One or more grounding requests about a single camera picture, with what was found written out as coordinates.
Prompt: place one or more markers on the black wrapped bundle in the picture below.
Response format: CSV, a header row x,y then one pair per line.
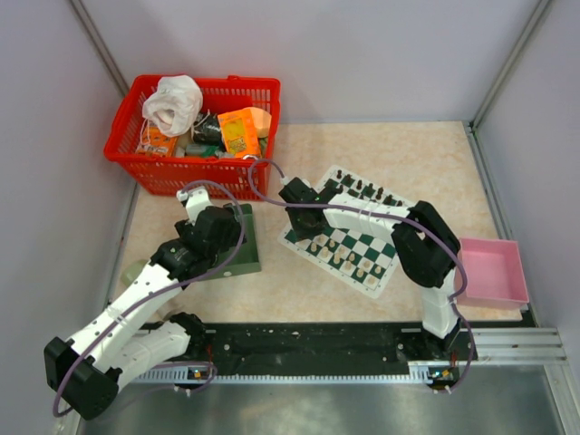
x,y
206,129

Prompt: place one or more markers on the orange yellow snack package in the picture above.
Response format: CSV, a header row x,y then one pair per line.
x,y
239,133

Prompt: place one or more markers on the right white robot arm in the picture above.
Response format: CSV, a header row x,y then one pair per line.
x,y
427,248

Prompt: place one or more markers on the pink plastic tray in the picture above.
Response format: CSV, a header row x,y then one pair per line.
x,y
495,274

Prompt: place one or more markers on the white crumpled plastic bag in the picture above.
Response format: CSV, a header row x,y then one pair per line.
x,y
174,106

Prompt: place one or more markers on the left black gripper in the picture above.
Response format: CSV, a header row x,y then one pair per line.
x,y
233,235

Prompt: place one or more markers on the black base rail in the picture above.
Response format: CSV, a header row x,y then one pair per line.
x,y
304,349

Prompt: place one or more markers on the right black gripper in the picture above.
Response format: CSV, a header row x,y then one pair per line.
x,y
300,233

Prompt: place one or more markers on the peach sponge block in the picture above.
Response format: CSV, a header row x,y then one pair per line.
x,y
262,121

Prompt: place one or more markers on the green white chess mat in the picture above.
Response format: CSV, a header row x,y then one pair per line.
x,y
363,262

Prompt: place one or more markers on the red plastic shopping basket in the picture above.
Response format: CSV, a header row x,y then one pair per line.
x,y
165,175

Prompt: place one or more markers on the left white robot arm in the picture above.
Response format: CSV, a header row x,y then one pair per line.
x,y
89,369

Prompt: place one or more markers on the dark green plastic tray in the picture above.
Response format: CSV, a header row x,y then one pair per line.
x,y
247,259

